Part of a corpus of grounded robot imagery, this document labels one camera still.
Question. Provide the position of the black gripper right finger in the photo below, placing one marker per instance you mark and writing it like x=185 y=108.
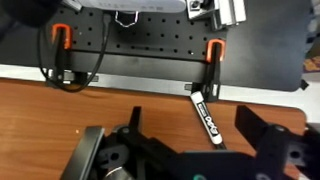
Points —
x=276 y=150

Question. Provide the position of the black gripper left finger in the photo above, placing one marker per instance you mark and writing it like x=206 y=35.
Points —
x=146 y=146

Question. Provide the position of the black and white marker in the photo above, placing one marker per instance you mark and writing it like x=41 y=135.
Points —
x=204 y=113

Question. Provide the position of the colourful printed mat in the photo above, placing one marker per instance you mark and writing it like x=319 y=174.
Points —
x=312 y=63

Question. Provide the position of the black mounting platform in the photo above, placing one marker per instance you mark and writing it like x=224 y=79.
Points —
x=266 y=50

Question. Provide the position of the black perforated breadboard plate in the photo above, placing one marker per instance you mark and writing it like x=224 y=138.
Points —
x=160 y=46

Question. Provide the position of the orange and black clamp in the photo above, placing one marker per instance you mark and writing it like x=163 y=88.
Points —
x=215 y=50
x=61 y=33

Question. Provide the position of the short aluminium extrusion piece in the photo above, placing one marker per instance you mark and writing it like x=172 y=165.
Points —
x=220 y=11

